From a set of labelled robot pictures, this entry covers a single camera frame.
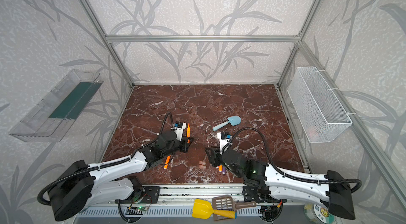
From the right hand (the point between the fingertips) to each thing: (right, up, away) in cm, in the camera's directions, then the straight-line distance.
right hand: (207, 145), depth 73 cm
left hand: (-6, +2, +9) cm, 11 cm away
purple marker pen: (+8, -16, +7) cm, 20 cm away
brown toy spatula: (+9, -27, -1) cm, 28 cm away
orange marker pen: (+7, -14, +8) cm, 18 cm away
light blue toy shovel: (+16, +8, +27) cm, 32 cm away
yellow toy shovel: (-2, -28, -3) cm, 28 cm away
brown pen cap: (-3, -14, +9) cm, 18 cm away
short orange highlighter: (-10, +4, +7) cm, 13 cm away
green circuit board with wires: (-30, -28, -2) cm, 41 cm away
